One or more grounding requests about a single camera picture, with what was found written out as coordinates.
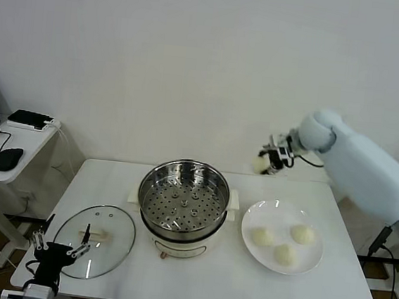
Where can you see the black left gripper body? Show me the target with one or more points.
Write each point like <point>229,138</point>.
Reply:
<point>51,259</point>

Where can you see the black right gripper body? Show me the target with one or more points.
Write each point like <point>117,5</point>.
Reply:
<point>290,144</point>

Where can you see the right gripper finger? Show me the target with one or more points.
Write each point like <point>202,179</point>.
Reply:
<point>271,170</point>
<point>267,150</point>

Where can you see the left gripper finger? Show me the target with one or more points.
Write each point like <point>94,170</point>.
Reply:
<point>82,248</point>
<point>39,238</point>

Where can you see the white steamed baozi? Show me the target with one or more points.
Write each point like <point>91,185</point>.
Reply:
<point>258,165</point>
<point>261,237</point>
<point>302,234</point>
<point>285,255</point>

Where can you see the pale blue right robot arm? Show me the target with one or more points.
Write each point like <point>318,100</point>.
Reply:
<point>360,165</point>

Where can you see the stainless steel steamer basket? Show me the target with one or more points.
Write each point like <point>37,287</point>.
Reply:
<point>183,204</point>

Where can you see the white round plate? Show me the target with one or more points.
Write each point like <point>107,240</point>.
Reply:
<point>274,213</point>

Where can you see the black computer mouse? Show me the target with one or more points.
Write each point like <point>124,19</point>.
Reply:
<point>7,159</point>

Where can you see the white side table with laptop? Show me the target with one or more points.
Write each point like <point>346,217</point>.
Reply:
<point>31,147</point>

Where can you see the white electric cooking pot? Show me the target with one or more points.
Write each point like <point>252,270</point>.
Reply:
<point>183,245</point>

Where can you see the black smartphone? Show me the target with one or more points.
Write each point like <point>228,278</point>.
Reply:
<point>29,118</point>

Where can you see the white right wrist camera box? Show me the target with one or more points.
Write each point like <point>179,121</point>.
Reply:
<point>283,153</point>

